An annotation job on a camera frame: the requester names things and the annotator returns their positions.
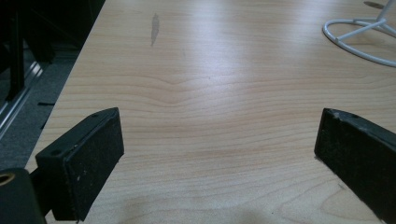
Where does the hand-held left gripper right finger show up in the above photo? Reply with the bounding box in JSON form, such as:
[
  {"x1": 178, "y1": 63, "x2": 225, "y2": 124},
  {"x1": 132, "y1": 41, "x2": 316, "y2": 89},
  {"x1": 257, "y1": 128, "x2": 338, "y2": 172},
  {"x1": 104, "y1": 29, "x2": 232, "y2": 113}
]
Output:
[{"x1": 314, "y1": 107, "x2": 396, "y2": 224}]

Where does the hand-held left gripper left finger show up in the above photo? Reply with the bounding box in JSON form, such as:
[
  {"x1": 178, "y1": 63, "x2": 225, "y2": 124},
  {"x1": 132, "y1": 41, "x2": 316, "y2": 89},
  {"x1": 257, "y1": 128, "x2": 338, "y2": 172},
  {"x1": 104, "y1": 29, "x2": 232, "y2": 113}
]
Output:
[{"x1": 35, "y1": 106, "x2": 125, "y2": 223}]

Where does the aluminium floor rail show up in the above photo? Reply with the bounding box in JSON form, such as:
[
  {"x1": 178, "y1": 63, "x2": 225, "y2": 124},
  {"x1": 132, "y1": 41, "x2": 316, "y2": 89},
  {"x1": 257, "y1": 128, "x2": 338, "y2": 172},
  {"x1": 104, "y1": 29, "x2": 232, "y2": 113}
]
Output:
[{"x1": 0, "y1": 61, "x2": 45, "y2": 140}]

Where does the black metal stand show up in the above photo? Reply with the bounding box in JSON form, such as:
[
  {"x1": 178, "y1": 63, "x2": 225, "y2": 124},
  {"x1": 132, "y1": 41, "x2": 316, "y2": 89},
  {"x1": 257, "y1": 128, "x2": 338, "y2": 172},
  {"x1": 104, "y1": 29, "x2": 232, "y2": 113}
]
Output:
[{"x1": 0, "y1": 0, "x2": 57, "y2": 102}]

